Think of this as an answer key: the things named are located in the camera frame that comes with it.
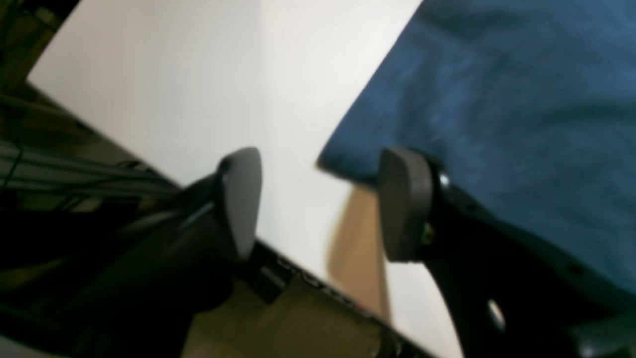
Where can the dark blue t-shirt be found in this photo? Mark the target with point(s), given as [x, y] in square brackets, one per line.
[531, 107]

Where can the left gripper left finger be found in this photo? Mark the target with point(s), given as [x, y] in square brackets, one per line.
[141, 304]

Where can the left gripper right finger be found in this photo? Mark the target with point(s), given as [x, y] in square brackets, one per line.
[510, 294]

